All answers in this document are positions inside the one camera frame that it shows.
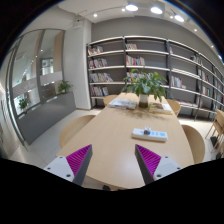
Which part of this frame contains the wooden chair near right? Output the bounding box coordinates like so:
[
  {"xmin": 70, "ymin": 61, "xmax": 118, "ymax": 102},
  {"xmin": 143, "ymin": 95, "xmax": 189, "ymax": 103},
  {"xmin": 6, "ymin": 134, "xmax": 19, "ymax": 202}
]
[{"xmin": 182, "ymin": 125, "xmax": 205, "ymax": 164}]

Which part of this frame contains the open magazine on table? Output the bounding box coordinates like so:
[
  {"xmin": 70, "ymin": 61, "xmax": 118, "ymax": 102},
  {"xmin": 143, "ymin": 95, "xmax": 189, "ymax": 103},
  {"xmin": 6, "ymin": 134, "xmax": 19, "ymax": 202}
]
[{"xmin": 108, "ymin": 98, "xmax": 137, "ymax": 109}]

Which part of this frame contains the grey low partition counter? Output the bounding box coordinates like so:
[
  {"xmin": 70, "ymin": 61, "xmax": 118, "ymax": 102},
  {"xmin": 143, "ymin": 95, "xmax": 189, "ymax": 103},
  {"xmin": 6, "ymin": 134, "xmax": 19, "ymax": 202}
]
[{"xmin": 17, "ymin": 92, "xmax": 76, "ymax": 145}]

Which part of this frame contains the wooden chair far left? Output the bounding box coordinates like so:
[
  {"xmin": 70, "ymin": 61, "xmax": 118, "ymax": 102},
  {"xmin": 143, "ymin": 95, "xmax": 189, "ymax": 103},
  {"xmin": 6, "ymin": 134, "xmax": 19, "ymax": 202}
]
[{"xmin": 103, "ymin": 95, "xmax": 118, "ymax": 106}]

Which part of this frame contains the large grey bookshelf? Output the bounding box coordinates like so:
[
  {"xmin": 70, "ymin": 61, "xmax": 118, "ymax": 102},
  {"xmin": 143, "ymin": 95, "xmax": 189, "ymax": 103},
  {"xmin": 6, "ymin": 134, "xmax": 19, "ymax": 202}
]
[{"xmin": 86, "ymin": 36, "xmax": 224, "ymax": 120}]

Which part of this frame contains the stack of books on table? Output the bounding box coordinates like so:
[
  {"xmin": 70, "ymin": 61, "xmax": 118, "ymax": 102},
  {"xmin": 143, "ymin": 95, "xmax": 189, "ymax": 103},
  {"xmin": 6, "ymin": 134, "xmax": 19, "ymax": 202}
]
[{"xmin": 149, "ymin": 102, "xmax": 172, "ymax": 114}]

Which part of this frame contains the green potted plant white vase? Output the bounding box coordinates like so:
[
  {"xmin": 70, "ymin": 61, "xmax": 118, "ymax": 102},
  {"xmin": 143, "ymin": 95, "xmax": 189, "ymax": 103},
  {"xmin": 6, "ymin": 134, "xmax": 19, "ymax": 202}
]
[{"xmin": 122, "ymin": 68, "xmax": 166, "ymax": 108}]

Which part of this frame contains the potted plant on grey ledge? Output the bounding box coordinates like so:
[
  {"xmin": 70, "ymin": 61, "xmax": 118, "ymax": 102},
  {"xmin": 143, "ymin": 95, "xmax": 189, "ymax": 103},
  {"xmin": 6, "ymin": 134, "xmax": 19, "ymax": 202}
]
[{"xmin": 58, "ymin": 80, "xmax": 73, "ymax": 94}]

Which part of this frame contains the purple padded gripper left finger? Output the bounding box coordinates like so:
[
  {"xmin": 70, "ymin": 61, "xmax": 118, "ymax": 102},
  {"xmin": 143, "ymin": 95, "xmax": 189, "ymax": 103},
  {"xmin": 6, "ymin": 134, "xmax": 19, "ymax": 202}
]
[{"xmin": 44, "ymin": 145, "xmax": 93, "ymax": 186}]

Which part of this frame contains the wooden chair near left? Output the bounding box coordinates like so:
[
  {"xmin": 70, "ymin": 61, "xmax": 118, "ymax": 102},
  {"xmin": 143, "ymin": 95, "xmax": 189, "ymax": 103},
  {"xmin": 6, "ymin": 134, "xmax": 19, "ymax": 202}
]
[{"xmin": 59, "ymin": 115, "xmax": 94, "ymax": 147}]

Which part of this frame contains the white power strip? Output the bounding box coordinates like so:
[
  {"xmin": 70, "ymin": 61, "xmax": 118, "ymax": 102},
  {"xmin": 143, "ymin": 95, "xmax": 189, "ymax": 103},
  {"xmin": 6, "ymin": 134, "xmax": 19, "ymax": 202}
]
[{"xmin": 132, "ymin": 128, "xmax": 168, "ymax": 142}]

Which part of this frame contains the wooden furniture at right edge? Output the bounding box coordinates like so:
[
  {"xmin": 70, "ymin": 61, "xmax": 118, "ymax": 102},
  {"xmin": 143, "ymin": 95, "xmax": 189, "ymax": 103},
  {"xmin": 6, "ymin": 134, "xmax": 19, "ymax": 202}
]
[{"xmin": 206, "ymin": 110, "xmax": 224, "ymax": 157}]

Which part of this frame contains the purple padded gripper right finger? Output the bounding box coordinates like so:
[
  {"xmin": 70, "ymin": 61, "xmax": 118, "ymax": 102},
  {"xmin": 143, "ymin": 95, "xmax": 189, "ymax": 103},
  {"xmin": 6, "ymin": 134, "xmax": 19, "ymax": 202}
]
[{"xmin": 135, "ymin": 145, "xmax": 182, "ymax": 184}]

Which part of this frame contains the red and white charger plug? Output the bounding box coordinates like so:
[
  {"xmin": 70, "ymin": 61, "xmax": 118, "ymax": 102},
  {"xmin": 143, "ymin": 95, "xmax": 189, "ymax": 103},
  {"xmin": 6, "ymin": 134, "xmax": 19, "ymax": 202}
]
[{"xmin": 144, "ymin": 126, "xmax": 151, "ymax": 135}]

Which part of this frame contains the wooden chair far right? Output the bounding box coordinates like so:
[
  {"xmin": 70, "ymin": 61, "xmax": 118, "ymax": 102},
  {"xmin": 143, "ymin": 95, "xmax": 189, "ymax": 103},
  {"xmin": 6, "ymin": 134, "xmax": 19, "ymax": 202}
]
[{"xmin": 167, "ymin": 99, "xmax": 181, "ymax": 115}]

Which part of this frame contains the small potted plant behind glass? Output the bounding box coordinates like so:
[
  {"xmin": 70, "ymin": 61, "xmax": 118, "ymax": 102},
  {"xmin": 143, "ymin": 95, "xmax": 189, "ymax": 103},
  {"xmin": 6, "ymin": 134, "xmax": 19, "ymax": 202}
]
[{"xmin": 19, "ymin": 98, "xmax": 31, "ymax": 113}]

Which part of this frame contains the wooden chair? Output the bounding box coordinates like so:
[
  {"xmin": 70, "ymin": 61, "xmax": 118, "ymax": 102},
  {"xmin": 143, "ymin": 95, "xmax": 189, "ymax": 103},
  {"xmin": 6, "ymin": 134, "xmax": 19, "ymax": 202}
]
[
  {"xmin": 167, "ymin": 99, "xmax": 181, "ymax": 115},
  {"xmin": 182, "ymin": 125, "xmax": 205, "ymax": 164},
  {"xmin": 103, "ymin": 95, "xmax": 118, "ymax": 106},
  {"xmin": 59, "ymin": 115, "xmax": 94, "ymax": 147}
]

